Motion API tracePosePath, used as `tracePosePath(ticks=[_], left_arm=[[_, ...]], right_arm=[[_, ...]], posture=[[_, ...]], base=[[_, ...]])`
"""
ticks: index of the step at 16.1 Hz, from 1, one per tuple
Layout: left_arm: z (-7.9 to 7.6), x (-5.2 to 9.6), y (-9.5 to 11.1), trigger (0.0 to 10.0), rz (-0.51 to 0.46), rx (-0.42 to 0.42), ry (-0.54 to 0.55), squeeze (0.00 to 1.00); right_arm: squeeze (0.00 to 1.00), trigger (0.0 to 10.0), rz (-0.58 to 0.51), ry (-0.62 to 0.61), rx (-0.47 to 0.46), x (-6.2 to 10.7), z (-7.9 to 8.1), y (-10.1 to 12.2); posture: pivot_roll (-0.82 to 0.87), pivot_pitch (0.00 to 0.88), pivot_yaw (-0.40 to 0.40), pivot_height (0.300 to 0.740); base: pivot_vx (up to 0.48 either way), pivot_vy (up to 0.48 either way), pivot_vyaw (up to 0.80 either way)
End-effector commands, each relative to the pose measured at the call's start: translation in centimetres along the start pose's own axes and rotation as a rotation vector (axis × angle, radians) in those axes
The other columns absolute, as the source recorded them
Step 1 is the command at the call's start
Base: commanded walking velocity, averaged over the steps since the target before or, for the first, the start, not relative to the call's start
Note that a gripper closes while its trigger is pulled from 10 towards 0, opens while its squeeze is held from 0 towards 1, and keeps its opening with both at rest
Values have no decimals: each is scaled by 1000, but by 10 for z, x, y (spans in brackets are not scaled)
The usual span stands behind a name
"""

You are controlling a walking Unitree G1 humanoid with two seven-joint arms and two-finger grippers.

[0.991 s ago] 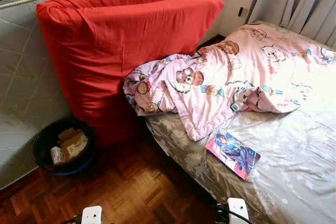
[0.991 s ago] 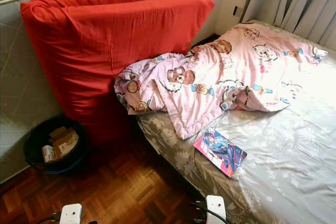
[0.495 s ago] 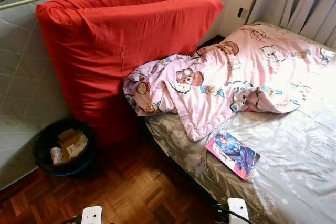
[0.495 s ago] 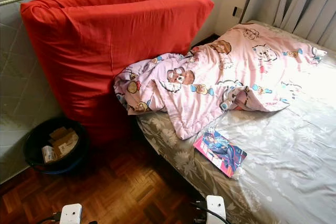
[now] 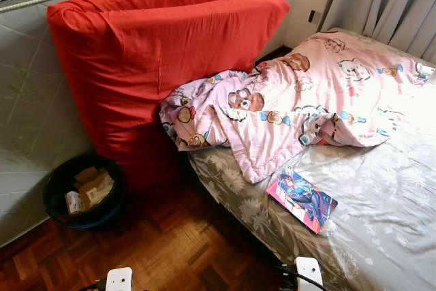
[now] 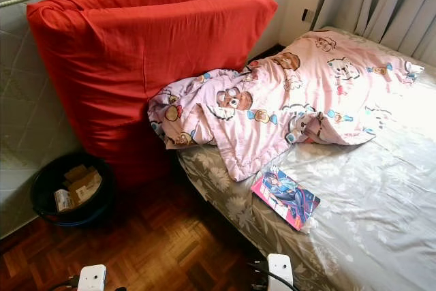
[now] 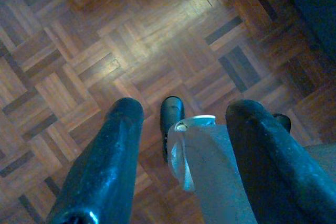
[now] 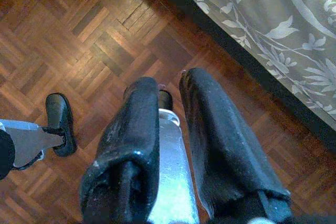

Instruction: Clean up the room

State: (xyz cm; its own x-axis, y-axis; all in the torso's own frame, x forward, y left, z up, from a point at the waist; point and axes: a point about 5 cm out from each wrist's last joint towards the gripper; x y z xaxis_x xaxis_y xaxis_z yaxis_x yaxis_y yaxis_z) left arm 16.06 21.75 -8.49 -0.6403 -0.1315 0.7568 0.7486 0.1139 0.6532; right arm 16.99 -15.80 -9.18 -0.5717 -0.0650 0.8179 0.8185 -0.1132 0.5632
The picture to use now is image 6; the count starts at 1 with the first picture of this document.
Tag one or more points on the brown cardboard scrap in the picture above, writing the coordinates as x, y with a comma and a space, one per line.
83, 182

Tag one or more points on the thick red cushion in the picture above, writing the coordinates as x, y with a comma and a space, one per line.
143, 66

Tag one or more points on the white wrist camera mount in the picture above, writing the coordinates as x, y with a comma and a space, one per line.
92, 279
281, 270

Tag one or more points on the grey curtain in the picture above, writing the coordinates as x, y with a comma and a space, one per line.
375, 5

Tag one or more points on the pink cartoon print blanket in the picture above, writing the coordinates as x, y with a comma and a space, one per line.
313, 93

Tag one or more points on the grey quilted mattress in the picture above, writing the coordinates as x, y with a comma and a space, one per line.
20, 100

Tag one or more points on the white crumpled packet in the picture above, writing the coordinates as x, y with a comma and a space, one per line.
63, 200

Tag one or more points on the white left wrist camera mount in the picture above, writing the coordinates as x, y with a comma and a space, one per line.
92, 279

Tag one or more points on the colourful comic book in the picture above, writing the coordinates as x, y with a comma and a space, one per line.
286, 199

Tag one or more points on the bed with grey floral sheet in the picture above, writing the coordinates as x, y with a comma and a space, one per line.
375, 202

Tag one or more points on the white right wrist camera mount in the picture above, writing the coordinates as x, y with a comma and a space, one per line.
281, 270

